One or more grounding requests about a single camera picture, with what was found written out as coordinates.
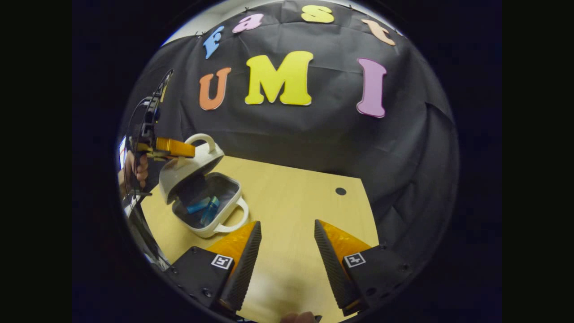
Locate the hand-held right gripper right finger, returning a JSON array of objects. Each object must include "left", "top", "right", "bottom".
[{"left": 314, "top": 219, "right": 411, "bottom": 317}]

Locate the white suitcase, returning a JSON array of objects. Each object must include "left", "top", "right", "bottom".
[{"left": 158, "top": 133, "right": 249, "bottom": 238}]

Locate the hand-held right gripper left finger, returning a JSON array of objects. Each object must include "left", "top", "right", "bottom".
[{"left": 166, "top": 220, "right": 263, "bottom": 314}]

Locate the white and blue tube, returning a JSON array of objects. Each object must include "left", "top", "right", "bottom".
[{"left": 186, "top": 197, "right": 211, "bottom": 215}]

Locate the black backdrop cloth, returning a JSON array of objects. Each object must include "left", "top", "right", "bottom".
[{"left": 117, "top": 0, "right": 460, "bottom": 270}]

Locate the teal blue-capped bottle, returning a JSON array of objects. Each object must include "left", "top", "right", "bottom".
[{"left": 200, "top": 196, "right": 220, "bottom": 227}]

